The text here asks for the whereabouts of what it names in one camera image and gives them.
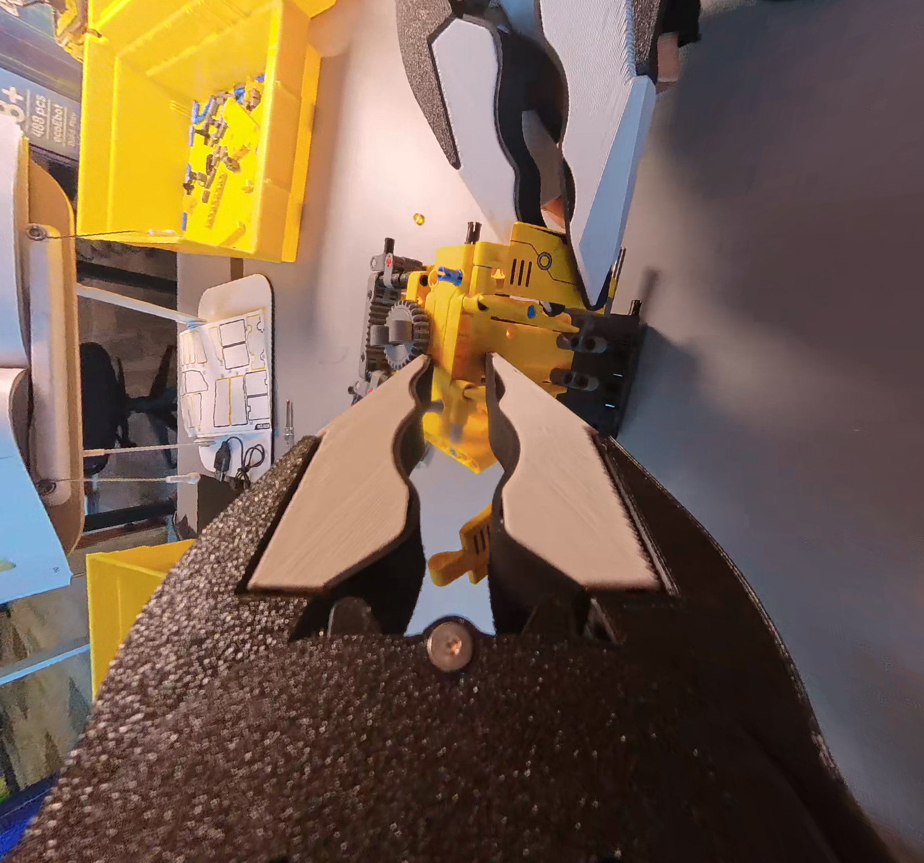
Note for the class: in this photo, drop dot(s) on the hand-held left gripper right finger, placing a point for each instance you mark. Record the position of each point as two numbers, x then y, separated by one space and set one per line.
570 516

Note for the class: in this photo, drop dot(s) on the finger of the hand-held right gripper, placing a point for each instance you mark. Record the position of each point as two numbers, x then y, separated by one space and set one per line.
599 84
473 105

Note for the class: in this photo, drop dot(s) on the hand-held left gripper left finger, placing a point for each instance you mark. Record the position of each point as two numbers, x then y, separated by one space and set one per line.
339 509

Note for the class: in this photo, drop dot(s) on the yellow toy robot model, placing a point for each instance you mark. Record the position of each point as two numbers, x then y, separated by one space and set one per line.
469 329

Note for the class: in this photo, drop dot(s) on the yellow curved panel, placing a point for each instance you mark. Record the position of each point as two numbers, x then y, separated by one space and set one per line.
469 545

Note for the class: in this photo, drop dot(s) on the sticker sheet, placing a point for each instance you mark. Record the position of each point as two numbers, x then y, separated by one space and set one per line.
231 372

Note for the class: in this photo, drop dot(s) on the white book stand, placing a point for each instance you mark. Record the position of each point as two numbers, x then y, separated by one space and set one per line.
238 293

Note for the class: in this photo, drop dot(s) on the heap of grey blue pieces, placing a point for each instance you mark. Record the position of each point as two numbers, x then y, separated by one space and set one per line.
216 148

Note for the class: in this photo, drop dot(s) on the black office chair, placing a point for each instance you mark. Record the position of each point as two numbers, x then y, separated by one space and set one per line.
101 387

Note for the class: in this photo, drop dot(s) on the open instruction booklet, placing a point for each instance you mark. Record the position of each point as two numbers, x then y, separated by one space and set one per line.
29 516

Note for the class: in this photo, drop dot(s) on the blue toy kit box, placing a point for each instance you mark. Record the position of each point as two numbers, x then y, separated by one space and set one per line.
36 120

